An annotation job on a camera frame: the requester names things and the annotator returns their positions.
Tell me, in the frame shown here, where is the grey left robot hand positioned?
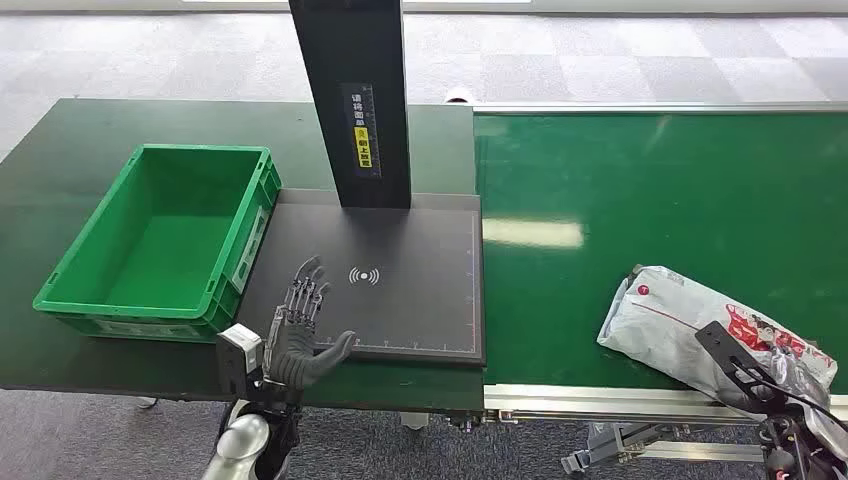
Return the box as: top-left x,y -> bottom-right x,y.
266,256 -> 358,392

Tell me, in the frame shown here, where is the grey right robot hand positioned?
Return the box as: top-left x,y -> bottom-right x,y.
718,343 -> 837,417

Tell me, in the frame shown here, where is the grey mailer bag red print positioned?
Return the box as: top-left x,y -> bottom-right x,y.
596,264 -> 848,458

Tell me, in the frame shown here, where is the black weighing scale platform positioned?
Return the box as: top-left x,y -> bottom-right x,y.
235,188 -> 487,367

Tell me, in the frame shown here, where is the white crate side label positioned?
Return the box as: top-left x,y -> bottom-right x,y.
231,206 -> 271,293

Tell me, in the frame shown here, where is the green plastic crate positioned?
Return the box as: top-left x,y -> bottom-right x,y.
33,143 -> 283,344

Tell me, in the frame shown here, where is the green conveyor belt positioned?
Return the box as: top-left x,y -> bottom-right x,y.
473,112 -> 848,399

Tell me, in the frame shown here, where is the black yellow column label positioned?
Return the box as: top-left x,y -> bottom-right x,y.
340,82 -> 383,179

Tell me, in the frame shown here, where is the dark green table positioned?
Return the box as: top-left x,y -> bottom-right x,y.
0,97 -> 486,413

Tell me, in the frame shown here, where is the black scale column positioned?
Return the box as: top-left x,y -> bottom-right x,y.
288,0 -> 413,211

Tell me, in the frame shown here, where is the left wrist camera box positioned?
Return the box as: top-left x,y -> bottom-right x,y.
216,324 -> 265,399

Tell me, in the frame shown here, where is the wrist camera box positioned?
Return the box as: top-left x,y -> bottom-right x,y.
216,324 -> 265,399
694,321 -> 780,407

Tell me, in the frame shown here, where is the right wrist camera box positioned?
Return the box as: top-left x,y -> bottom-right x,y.
694,321 -> 780,407

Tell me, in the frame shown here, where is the grey conveyor support bracket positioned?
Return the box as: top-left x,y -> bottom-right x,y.
561,422 -> 764,475

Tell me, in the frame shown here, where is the aluminium conveyor frame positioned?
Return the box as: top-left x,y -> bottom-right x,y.
471,101 -> 848,427

